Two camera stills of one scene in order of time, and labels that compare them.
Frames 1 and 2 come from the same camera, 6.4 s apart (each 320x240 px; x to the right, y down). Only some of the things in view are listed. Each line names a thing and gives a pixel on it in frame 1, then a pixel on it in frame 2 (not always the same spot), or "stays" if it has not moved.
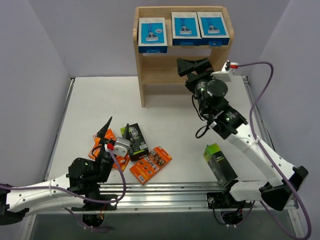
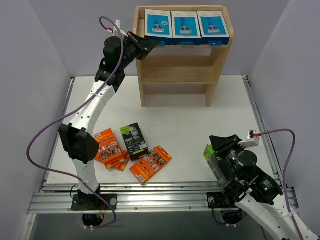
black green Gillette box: x=223 y=170 stays
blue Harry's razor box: x=185 y=29 stays
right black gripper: x=195 y=75 -> x=223 y=148
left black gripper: x=108 y=141 -> x=141 y=46
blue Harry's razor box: x=213 y=30 stays
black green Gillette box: x=138 y=149 stays
